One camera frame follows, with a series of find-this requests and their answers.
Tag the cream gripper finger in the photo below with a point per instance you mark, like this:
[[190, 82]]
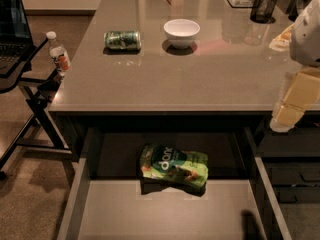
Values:
[[281, 42], [299, 92]]

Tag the green rice chip bag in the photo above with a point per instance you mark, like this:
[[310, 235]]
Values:
[[159, 162]]

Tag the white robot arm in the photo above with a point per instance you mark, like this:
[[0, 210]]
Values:
[[304, 44]]

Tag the grey kitchen counter cabinet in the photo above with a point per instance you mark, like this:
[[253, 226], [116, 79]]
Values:
[[228, 78]]

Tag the open grey top drawer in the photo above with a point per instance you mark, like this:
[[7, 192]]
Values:
[[111, 200]]

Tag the black mesh pen cup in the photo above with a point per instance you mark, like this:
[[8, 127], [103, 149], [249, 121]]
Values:
[[262, 10]]

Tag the white bowl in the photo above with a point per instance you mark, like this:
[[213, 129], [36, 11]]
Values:
[[181, 33]]

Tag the green soda can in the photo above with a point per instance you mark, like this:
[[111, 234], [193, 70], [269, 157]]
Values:
[[122, 40]]

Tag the clear plastic water bottle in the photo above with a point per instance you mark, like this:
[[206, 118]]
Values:
[[58, 53]]

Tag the black laptop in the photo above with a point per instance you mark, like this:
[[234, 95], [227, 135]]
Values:
[[16, 43]]

